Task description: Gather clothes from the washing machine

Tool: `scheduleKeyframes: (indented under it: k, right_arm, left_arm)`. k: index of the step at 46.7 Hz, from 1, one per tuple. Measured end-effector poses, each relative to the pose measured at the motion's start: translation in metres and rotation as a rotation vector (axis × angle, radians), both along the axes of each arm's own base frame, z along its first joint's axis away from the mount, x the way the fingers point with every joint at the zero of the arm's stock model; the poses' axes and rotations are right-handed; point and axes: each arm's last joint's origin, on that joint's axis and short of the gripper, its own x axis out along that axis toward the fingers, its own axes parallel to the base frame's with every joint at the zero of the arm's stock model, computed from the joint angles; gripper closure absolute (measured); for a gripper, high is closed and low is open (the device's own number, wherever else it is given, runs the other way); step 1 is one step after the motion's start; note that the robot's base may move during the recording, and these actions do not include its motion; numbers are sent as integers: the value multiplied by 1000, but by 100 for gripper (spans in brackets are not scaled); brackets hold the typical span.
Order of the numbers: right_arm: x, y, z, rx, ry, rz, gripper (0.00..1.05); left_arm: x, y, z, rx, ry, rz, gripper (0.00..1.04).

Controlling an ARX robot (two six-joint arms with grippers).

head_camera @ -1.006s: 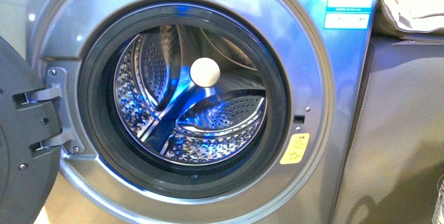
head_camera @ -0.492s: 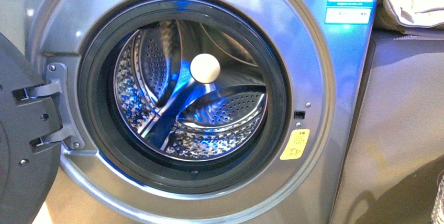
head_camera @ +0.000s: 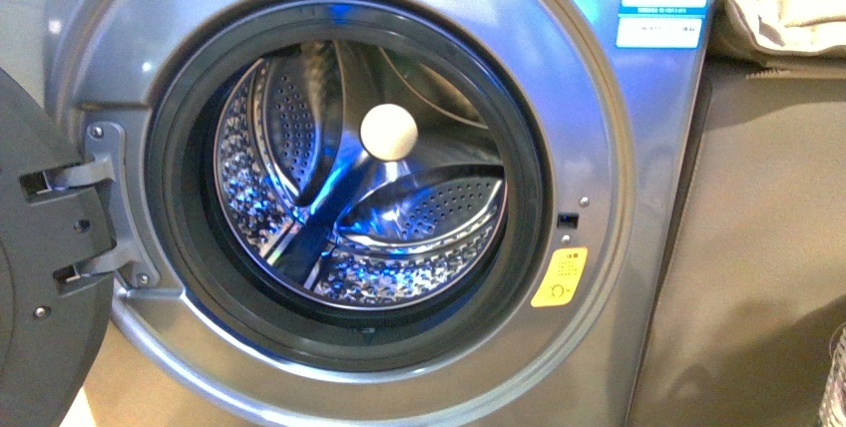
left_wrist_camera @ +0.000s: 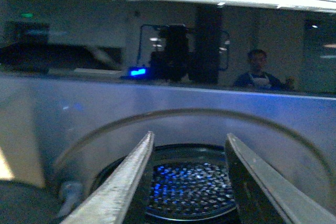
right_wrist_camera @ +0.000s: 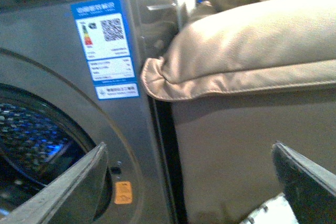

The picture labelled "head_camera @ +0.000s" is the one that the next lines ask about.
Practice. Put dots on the orange warning sticker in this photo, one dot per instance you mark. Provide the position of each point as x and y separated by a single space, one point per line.
562 277

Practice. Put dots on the grey front-load washing machine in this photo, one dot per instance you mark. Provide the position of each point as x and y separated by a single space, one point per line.
284 277

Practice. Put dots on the white woven laundry basket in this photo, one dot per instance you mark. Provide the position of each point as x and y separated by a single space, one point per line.
831 412

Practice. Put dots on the brown cabinet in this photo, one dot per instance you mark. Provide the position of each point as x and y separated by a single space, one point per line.
753 284

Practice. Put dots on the washing machine door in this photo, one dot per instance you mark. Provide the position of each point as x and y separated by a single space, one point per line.
64 233

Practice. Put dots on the white ball in drum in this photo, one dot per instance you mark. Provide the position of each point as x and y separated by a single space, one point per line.
388 132

